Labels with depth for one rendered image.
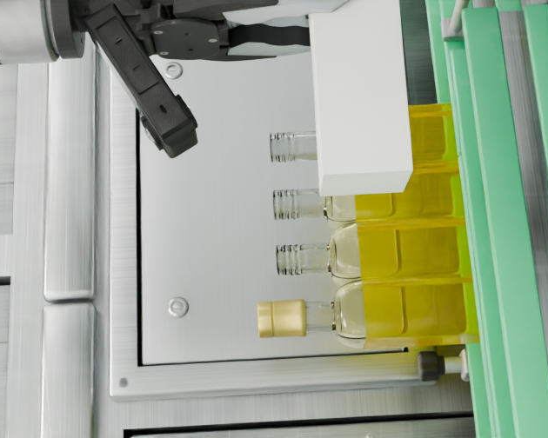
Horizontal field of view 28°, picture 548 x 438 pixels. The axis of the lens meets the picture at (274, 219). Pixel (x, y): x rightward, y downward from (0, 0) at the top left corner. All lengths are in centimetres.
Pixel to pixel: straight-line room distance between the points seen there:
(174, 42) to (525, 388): 38
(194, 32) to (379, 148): 16
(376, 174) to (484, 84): 26
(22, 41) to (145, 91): 9
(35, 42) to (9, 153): 52
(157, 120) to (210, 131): 48
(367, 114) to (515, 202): 23
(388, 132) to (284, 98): 51
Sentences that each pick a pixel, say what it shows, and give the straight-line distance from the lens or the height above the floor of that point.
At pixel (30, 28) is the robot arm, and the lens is 78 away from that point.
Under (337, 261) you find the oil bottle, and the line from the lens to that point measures 101.
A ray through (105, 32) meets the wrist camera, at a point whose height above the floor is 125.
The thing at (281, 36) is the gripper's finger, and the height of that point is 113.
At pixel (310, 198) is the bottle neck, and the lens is 105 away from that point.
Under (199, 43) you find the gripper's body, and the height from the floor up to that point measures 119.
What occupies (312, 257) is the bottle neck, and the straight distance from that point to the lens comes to 102.
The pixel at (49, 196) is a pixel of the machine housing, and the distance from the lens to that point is 123.
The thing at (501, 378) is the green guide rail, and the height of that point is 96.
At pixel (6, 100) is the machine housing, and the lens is 133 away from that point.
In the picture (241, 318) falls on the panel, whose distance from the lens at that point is 115.
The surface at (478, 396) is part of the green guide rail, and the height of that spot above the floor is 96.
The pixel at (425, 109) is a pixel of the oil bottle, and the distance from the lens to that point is 107.
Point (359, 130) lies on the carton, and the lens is 74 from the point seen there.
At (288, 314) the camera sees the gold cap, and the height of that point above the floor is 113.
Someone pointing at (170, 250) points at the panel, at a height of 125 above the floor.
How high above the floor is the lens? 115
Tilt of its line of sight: level
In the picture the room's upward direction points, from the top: 93 degrees counter-clockwise
